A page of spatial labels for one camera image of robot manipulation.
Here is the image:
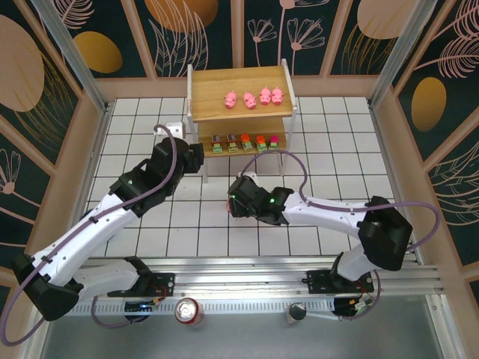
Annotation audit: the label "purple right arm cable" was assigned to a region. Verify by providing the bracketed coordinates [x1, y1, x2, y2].
[241, 149, 442, 251]

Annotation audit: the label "white slotted cable duct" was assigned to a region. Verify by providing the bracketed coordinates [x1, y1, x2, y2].
[73, 297, 338, 317]

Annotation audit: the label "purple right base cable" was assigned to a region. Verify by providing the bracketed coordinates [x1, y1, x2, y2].
[335, 276, 382, 322]

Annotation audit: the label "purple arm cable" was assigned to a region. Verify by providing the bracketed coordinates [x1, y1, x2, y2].
[241, 149, 442, 251]
[0, 125, 177, 345]

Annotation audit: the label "wooden two-tier shelf white legs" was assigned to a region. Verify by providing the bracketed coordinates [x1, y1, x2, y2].
[186, 58, 299, 184]

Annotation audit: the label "black right controller board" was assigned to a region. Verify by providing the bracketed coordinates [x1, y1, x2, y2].
[335, 297, 375, 321]

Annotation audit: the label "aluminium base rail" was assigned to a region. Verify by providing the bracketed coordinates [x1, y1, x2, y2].
[74, 256, 445, 300]

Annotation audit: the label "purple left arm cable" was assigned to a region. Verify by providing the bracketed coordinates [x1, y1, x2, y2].
[0, 125, 177, 345]

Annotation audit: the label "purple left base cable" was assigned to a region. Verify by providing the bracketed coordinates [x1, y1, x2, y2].
[91, 293, 130, 330]

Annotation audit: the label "aluminium frame post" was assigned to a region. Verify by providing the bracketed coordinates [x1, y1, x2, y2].
[368, 0, 437, 109]
[37, 0, 112, 113]

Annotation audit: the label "black left controller board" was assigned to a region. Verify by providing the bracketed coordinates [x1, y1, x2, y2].
[124, 300, 160, 322]

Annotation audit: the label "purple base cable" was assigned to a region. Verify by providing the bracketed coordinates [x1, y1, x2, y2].
[91, 293, 130, 330]
[335, 276, 382, 322]

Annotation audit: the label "black controller board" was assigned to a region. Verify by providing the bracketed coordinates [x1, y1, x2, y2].
[124, 300, 160, 322]
[335, 297, 375, 321]

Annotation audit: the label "silver metal cup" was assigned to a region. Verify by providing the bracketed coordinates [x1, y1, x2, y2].
[286, 301, 308, 325]

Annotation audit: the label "red soda can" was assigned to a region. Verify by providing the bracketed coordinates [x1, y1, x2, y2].
[174, 298, 206, 328]

